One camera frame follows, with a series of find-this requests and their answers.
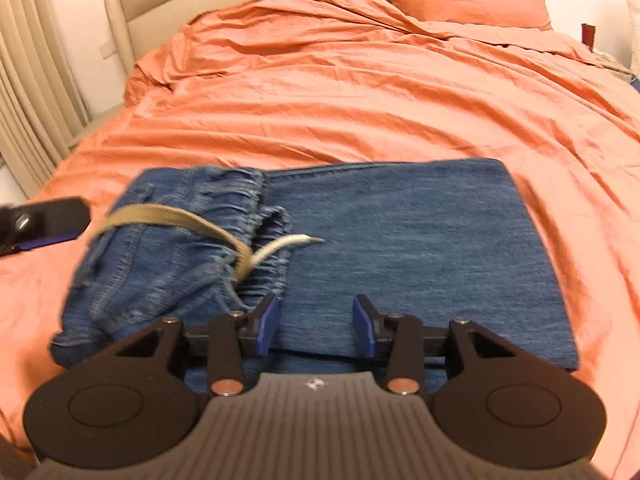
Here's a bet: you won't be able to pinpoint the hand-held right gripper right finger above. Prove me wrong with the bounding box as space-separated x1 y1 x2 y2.
351 294 521 396

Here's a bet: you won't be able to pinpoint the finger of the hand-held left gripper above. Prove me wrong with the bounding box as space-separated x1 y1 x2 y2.
0 197 92 259

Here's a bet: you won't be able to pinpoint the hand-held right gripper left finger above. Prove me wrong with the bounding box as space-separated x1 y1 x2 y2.
115 294 281 397

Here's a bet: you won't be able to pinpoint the blue denim pants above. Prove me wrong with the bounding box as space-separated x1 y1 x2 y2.
50 157 581 397

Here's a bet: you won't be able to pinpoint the beige pleated curtain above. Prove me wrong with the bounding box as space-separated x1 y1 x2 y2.
0 0 92 198

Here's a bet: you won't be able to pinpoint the orange duvet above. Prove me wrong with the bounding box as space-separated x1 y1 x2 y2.
0 0 640 480

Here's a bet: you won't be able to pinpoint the beige nightstand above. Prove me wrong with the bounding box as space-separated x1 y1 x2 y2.
592 50 635 80

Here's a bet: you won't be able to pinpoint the tan drawstring belt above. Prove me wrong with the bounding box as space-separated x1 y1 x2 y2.
92 203 326 282

